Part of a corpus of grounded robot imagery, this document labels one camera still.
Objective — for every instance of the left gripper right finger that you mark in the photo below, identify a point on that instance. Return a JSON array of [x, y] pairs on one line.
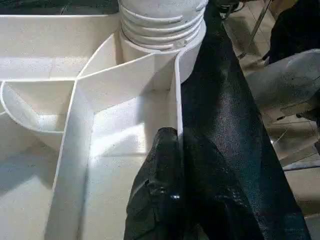
[[212, 205]]

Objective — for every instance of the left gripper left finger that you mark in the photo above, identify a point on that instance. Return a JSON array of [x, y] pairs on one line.
[[155, 200]]

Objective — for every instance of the white plastic table leg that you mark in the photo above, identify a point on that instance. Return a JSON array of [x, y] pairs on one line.
[[162, 15]]

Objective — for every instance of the white plastic table top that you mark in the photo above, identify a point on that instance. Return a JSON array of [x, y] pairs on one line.
[[37, 37]]

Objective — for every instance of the black table mat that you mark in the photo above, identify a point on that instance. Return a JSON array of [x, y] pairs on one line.
[[225, 100]]

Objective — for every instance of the chrome metal chair frame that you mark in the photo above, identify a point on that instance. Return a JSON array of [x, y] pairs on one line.
[[258, 22]]

